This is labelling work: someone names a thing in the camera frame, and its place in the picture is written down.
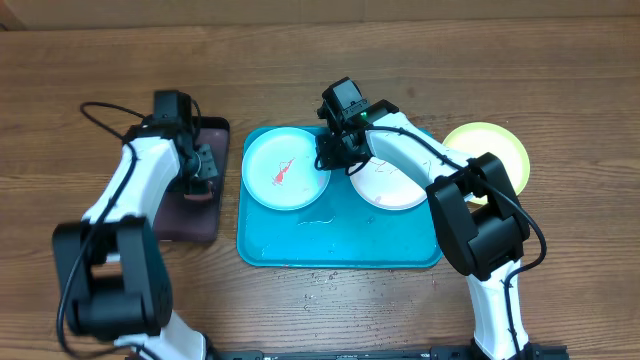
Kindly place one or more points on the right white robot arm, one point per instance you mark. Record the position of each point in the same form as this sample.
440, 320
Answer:
478, 221

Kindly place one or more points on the white plate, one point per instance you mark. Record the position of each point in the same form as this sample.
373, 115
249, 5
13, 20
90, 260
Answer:
383, 185

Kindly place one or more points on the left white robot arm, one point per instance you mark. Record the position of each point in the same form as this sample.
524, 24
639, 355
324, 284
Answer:
113, 281

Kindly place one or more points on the teal plastic serving tray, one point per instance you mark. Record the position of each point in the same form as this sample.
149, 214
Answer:
339, 229

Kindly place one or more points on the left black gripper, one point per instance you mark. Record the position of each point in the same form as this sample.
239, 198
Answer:
209, 163

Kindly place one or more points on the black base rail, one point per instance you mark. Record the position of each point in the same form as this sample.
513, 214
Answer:
467, 352

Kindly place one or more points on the yellow-green plate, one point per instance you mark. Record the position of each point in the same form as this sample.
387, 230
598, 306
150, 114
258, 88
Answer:
478, 138

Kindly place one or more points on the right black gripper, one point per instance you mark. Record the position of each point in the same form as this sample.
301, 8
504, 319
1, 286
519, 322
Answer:
331, 162

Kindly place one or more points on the green and pink sponge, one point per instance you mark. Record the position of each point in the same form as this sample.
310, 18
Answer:
199, 189

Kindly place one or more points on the black tray with water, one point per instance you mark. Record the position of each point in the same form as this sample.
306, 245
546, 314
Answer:
196, 218

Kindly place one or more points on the light blue plate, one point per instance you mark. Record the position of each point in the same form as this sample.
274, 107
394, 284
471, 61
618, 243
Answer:
279, 171

